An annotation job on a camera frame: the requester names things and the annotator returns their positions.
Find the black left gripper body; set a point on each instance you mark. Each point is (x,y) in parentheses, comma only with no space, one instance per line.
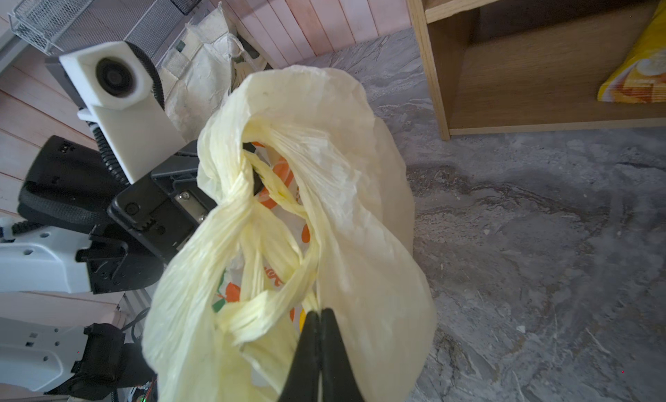
(163,209)

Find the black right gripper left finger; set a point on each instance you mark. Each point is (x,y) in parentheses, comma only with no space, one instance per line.
(302,383)

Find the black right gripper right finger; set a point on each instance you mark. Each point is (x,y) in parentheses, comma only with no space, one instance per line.
(338,381)

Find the cream canvas tote bag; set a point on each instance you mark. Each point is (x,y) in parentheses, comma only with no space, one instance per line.
(201,69)

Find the orange-print plastic grocery bag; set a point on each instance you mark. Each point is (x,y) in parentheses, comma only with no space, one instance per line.
(313,210)

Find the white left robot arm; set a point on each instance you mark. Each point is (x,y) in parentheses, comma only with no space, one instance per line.
(100,221)

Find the wooden three-tier shelf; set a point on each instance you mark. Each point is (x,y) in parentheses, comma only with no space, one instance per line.
(497,66)

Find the yellow chips bag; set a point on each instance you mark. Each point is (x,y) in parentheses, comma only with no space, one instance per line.
(641,78)

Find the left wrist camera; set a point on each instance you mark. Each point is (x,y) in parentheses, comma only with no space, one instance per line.
(117,94)

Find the white wire mesh rack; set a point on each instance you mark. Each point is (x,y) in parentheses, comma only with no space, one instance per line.
(62,26)

